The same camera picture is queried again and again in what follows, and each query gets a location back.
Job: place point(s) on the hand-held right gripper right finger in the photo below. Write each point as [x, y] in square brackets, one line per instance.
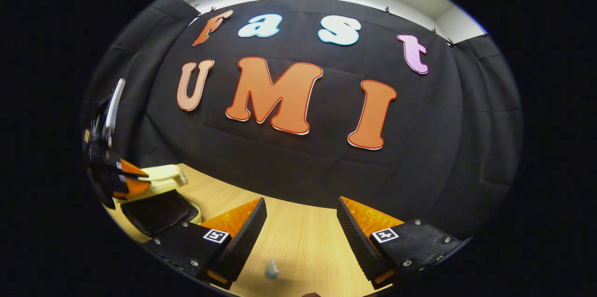
[359, 245]

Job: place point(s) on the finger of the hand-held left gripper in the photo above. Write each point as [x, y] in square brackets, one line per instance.
[126, 169]
[133, 189]

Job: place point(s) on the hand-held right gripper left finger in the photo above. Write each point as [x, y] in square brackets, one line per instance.
[242, 245]

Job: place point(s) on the pale yellow suitcase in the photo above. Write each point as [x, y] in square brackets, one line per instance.
[163, 178]

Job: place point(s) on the translucent blue cream tube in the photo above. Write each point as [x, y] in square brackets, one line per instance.
[271, 270]

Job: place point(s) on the black backdrop cloth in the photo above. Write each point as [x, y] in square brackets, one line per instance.
[326, 166]

